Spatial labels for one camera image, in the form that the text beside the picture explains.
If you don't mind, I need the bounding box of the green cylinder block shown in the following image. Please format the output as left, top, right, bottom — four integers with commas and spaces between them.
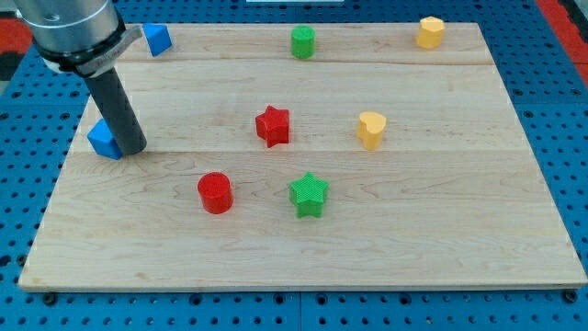
290, 25, 315, 59

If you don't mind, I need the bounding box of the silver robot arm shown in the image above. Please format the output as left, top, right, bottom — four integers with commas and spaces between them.
15, 0, 147, 154

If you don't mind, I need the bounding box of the yellow hexagon block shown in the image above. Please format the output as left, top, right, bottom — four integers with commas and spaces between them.
415, 17, 446, 50

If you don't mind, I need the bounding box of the red star block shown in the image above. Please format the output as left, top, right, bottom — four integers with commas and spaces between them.
255, 105, 289, 148

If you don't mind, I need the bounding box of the red cylinder block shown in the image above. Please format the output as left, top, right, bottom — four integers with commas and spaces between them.
197, 172, 233, 214

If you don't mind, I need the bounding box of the yellow heart block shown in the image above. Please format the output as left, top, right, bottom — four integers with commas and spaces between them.
356, 111, 387, 151

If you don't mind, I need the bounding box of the green star block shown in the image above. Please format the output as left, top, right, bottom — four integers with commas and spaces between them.
288, 172, 329, 218

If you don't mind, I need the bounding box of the wooden board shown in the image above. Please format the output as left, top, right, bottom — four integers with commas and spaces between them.
19, 23, 587, 292

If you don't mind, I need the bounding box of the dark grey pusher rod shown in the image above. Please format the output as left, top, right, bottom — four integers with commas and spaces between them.
85, 68, 147, 154

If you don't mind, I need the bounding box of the blue triangle block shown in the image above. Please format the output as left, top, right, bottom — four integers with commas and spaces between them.
142, 23, 173, 57

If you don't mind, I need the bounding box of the blue cube block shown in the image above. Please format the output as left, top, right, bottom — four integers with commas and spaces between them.
87, 119, 123, 160

